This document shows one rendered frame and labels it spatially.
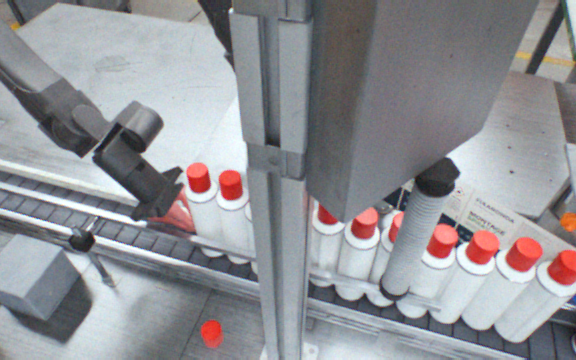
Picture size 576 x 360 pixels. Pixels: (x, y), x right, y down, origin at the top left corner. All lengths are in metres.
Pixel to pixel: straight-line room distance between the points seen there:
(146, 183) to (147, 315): 0.25
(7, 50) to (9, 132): 0.60
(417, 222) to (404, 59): 0.20
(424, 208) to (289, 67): 0.19
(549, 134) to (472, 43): 0.88
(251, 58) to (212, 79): 1.02
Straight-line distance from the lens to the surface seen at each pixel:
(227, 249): 0.68
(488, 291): 0.67
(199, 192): 0.64
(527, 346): 0.79
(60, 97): 0.67
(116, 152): 0.67
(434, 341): 0.74
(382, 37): 0.21
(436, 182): 0.35
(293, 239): 0.36
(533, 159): 1.07
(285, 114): 0.26
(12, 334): 0.89
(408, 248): 0.43
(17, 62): 0.69
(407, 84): 0.25
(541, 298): 0.66
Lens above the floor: 1.53
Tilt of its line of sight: 48 degrees down
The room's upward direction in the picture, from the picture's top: straight up
